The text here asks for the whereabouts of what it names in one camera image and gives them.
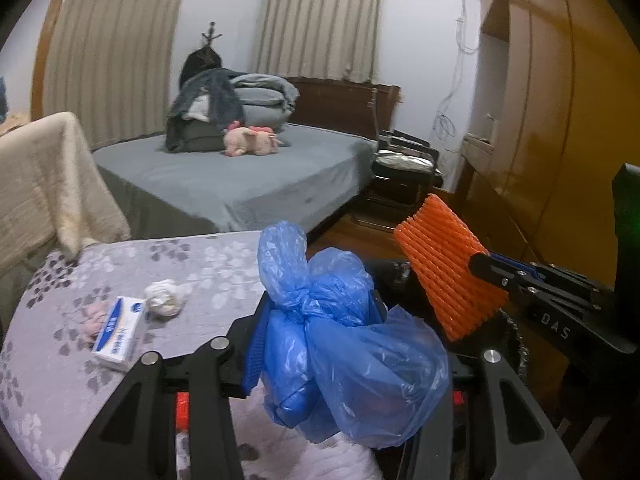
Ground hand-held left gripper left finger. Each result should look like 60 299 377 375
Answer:
60 292 281 480

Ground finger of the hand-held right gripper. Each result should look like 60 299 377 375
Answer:
469 251 540 292
491 254 547 277

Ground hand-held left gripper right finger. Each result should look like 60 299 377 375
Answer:
400 349 583 480

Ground orange foam net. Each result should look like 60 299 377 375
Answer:
393 194 511 343

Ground blue plastic bag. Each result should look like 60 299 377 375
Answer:
257 220 451 450

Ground black-lined trash bin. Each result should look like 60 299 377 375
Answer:
365 259 531 391

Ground greyish crumpled tissue ball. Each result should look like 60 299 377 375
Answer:
144 280 187 318

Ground black metal chair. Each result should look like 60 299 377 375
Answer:
352 130 444 233

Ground white and blue box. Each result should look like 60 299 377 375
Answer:
91 296 148 372

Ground white chair cushion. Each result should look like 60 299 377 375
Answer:
375 152 433 172

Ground pink crumpled tissue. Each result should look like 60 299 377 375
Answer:
82 302 111 338

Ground bed with grey sheet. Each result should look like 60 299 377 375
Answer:
92 77 401 235

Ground wooden wardrobe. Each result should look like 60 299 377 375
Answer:
457 0 640 311

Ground pink plush toy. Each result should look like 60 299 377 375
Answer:
222 121 281 157

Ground dark grey pillow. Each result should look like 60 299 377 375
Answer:
167 120 226 153

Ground dark olive cloth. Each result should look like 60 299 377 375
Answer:
0 255 43 313

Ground folded grey duvet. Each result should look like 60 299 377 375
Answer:
232 74 301 126

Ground dark grey fluffy blanket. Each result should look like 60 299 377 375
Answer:
167 69 246 151

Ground beige quilted blanket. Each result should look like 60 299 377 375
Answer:
0 111 132 281

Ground wooden coat rack with jacket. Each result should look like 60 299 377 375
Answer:
180 21 223 96

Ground narrow beige curtain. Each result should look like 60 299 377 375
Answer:
252 0 383 83

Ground wide beige curtain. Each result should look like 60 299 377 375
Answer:
42 0 187 148

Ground peach cloth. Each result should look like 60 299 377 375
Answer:
0 112 31 137

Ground white hanging cables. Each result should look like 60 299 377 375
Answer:
432 0 481 157

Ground wooden window frame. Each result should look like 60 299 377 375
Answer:
31 0 72 122

